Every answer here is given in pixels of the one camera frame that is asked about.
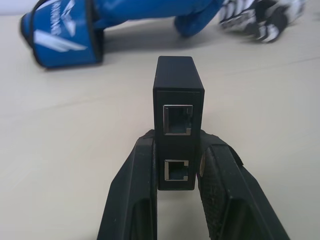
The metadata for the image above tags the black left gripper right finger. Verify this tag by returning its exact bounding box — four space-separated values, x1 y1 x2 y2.
196 131 292 240

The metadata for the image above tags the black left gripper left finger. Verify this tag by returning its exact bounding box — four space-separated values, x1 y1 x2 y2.
96 129 159 240

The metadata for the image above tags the small black two-port box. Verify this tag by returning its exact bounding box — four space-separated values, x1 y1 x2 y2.
151 55 206 192

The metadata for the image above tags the blue black-white gloved hand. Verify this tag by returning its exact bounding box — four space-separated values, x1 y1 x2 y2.
94 0 309 45

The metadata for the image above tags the blue glove cuff with logo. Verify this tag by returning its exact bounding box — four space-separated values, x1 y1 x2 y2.
19 0 105 69

